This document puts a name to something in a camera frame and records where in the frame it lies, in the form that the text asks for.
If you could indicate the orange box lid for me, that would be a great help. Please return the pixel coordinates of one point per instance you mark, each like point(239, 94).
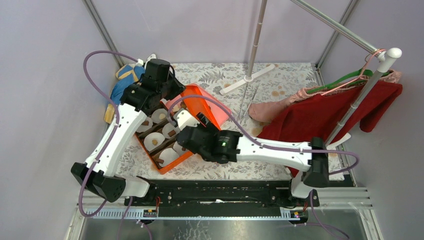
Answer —
point(194, 89)

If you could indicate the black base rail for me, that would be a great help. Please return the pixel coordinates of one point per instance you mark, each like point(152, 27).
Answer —
point(218, 198)

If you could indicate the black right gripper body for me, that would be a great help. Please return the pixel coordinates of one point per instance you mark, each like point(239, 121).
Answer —
point(204, 128)

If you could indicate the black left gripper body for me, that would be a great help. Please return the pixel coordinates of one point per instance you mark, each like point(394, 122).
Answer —
point(169, 89)

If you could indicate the dark red garment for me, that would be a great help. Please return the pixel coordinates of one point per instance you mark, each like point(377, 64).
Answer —
point(318, 115)

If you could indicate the white paper cup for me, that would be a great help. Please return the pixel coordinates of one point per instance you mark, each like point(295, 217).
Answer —
point(145, 126)
point(167, 128)
point(148, 140)
point(156, 113)
point(179, 149)
point(168, 155)

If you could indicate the blue plush toy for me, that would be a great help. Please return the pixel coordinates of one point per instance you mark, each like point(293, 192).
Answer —
point(126, 75)

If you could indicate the pink tray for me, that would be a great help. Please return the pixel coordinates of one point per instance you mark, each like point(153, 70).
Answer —
point(213, 112)

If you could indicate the green hanger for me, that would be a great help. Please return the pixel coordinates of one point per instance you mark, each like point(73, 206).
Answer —
point(367, 74)

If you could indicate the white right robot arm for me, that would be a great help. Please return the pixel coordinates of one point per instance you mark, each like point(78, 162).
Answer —
point(308, 158)

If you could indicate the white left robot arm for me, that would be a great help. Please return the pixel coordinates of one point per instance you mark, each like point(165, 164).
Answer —
point(98, 173)

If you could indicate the orange chocolate box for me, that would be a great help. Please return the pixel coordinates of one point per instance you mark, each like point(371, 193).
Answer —
point(168, 143)

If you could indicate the dark brown chocolate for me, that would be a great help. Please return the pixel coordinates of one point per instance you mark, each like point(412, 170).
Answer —
point(171, 133)

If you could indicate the pink garment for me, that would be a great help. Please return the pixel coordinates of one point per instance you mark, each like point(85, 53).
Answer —
point(266, 111)

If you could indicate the pink wire hanger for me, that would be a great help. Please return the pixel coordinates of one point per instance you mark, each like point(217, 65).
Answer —
point(354, 77)

